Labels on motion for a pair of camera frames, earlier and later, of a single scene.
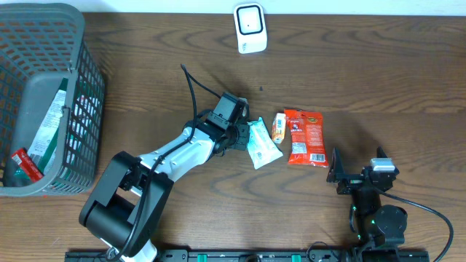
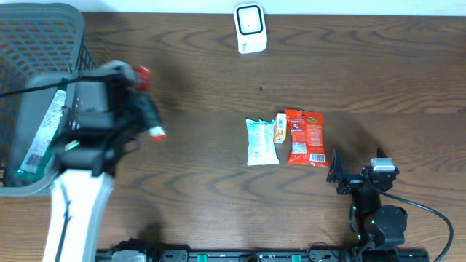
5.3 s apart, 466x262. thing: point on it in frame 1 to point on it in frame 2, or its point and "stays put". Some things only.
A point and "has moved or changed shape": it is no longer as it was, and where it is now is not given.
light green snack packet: x=263 y=150 has moved or changed shape
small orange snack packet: x=278 y=127 stays put
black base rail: x=264 y=255 stays put
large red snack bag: x=306 y=144 stays put
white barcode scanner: x=250 y=28 stays put
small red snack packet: x=22 y=158 to x=143 y=83
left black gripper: x=243 y=144 to x=137 y=101
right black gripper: x=351 y=181 stays put
